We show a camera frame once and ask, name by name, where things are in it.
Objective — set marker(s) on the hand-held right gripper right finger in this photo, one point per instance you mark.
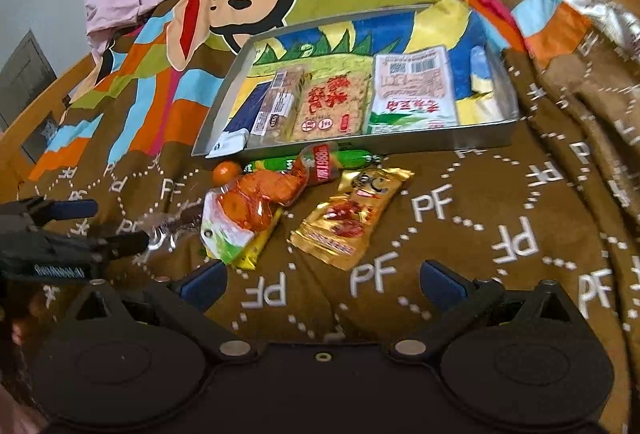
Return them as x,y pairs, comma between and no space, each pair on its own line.
442,283

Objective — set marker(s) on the green sausage stick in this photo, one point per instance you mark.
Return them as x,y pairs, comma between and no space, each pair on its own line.
357,158

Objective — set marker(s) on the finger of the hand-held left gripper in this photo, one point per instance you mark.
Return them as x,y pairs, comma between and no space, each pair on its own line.
125,243
70,209

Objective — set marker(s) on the long blue white packet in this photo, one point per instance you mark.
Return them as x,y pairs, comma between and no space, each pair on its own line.
250,107

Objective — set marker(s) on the red sausage stick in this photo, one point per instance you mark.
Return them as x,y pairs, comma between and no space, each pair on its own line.
320,162

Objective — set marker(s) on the white green snack packet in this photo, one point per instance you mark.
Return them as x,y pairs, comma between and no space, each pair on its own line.
410,89

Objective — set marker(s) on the grey metal tray dinosaur print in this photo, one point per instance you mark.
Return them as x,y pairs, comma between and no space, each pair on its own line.
435,139

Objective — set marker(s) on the orange snack packet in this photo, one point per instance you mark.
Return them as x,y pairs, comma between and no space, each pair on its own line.
255,204

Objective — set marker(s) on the yellow snack packet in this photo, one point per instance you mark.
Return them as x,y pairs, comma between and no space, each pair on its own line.
257,250

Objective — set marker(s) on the clear rice cracker packet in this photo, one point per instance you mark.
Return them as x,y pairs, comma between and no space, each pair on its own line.
325,107

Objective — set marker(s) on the brown candy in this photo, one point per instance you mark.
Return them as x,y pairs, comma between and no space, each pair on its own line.
180,224

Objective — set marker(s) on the brown striped monkey print blanket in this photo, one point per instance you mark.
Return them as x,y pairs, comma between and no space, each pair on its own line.
450,224

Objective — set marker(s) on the silver floral blanket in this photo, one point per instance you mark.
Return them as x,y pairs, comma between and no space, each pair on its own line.
600,14

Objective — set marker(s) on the clear nut bar packet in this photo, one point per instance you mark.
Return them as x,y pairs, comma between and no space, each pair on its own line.
280,104

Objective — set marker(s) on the small orange ball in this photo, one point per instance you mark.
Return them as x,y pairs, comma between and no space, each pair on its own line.
226,173

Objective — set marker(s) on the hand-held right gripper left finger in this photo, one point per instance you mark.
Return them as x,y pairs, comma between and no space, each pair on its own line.
205,281

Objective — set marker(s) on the gold snack packet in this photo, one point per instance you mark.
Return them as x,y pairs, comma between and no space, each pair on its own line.
345,219

